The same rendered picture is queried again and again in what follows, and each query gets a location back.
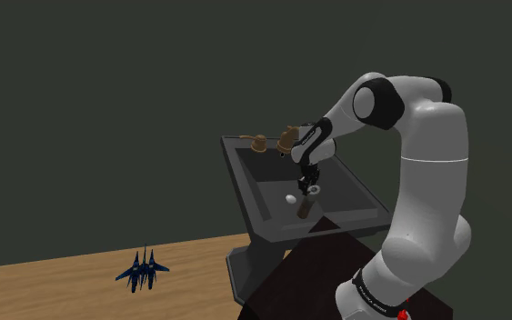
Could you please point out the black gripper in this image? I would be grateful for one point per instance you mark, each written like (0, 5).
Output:
(308, 176)

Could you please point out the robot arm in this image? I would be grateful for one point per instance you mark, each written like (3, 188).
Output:
(433, 177)

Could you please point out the white egg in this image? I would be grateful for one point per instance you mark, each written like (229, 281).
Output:
(290, 199)

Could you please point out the dark robot stand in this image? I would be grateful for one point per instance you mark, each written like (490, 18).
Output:
(326, 274)

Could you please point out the blue toy jet plane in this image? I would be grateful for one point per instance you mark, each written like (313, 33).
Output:
(142, 270)

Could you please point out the grey pedestal sink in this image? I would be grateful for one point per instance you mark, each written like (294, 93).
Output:
(353, 190)

